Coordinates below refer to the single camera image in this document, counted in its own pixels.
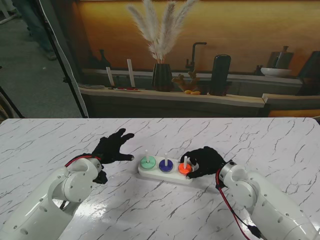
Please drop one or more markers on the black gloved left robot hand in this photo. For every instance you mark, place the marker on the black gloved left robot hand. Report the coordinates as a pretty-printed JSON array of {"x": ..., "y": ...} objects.
[{"x": 110, "y": 148}]

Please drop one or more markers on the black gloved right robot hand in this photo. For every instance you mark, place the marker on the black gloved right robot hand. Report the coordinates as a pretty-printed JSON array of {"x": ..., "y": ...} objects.
[{"x": 208, "y": 162}]

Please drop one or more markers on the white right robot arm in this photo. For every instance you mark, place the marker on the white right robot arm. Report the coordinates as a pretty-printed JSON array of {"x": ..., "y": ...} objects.
[{"x": 270, "y": 202}]

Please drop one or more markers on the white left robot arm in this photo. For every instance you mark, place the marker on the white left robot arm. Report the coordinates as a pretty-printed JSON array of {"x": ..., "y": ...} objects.
[{"x": 37, "y": 211}]

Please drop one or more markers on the white Hanoi base with rods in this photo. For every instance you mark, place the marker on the white Hanoi base with rods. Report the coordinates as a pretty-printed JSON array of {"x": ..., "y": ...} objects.
[{"x": 155, "y": 175}]

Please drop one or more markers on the black backdrop stand pole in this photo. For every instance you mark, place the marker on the black backdrop stand pole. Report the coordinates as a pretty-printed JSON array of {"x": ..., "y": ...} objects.
[{"x": 65, "y": 80}]

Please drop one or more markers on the black stand leg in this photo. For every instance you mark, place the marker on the black stand leg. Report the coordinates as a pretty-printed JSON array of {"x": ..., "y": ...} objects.
[{"x": 12, "y": 105}]

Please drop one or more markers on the printed kitchen backdrop banner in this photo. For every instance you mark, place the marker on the printed kitchen backdrop banner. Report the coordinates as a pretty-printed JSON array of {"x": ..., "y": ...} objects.
[{"x": 225, "y": 25}]

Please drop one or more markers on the person in jeans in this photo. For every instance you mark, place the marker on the person in jeans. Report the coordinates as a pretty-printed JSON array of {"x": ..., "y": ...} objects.
[{"x": 37, "y": 25}]

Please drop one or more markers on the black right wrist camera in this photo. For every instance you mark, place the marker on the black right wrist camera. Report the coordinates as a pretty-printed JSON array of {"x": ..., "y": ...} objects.
[{"x": 219, "y": 186}]

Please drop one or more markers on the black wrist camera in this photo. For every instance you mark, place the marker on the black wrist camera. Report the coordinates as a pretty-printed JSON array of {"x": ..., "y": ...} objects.
[
  {"x": 100, "y": 177},
  {"x": 219, "y": 186}
]

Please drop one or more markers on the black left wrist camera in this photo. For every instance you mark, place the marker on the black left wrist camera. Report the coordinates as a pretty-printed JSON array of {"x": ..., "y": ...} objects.
[{"x": 100, "y": 177}]

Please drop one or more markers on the white desk frame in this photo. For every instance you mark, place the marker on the white desk frame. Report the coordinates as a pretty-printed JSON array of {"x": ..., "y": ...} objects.
[{"x": 7, "y": 18}]

